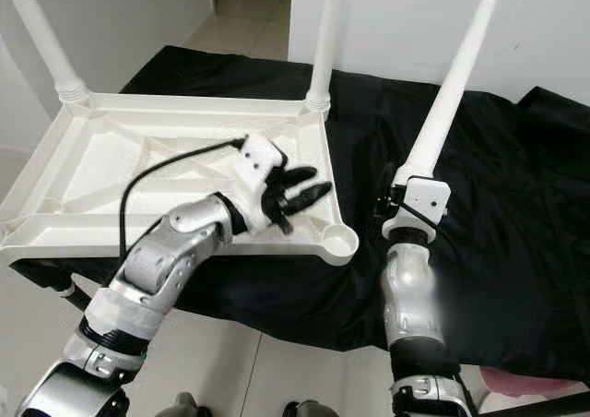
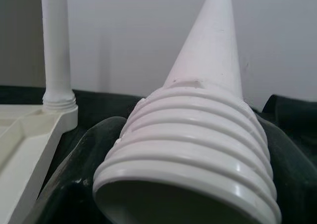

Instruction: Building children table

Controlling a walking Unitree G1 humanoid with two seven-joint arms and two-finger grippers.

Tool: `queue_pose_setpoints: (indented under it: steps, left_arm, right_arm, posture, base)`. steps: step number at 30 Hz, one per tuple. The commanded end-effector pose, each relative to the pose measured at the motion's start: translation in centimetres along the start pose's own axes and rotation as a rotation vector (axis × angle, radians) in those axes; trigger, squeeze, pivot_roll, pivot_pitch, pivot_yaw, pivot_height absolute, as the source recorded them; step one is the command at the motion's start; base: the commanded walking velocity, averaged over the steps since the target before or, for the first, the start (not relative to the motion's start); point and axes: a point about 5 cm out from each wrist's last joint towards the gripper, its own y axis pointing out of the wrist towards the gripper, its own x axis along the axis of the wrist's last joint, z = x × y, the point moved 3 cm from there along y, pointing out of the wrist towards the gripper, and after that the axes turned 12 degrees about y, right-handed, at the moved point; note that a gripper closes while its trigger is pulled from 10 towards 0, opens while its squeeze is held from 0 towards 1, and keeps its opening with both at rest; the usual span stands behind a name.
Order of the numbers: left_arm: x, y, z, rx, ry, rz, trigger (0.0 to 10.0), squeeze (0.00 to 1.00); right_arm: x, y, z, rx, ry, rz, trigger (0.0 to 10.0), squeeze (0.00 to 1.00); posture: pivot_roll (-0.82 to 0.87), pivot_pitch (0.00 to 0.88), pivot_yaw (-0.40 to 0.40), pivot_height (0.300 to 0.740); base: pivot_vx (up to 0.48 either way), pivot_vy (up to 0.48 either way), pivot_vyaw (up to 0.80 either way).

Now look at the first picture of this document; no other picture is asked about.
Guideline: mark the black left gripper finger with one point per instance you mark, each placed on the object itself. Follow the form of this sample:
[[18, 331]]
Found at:
[[309, 196], [297, 175]]

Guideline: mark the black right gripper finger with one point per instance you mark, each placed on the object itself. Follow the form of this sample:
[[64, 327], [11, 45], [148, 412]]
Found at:
[[382, 191]]

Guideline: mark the white plastic table top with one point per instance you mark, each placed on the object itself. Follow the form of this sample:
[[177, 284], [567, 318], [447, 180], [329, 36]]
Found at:
[[111, 159]]

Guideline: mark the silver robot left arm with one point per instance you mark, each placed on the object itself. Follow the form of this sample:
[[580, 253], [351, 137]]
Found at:
[[166, 256]]

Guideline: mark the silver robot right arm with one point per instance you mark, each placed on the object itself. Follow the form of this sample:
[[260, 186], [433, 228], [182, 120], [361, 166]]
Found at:
[[410, 297]]

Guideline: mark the grey robot right foot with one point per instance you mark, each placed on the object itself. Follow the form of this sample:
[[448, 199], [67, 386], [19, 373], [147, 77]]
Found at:
[[309, 410]]

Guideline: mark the grey robot foot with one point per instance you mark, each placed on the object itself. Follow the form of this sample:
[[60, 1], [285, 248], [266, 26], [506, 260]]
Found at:
[[309, 410], [186, 407]]

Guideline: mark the grey robot left foot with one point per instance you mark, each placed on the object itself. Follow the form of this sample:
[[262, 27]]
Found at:
[[186, 407]]

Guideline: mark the black metal table leg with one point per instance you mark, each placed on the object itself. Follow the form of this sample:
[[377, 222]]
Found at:
[[76, 297]]

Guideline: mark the pink cushion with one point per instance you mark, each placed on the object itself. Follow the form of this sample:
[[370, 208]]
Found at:
[[525, 382]]

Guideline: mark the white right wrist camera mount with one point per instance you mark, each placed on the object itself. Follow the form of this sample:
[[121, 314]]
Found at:
[[429, 197]]

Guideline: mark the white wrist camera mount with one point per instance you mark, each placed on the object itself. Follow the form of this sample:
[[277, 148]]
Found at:
[[429, 197], [258, 159]]

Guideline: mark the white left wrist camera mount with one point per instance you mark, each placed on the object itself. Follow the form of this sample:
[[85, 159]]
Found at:
[[258, 159]]

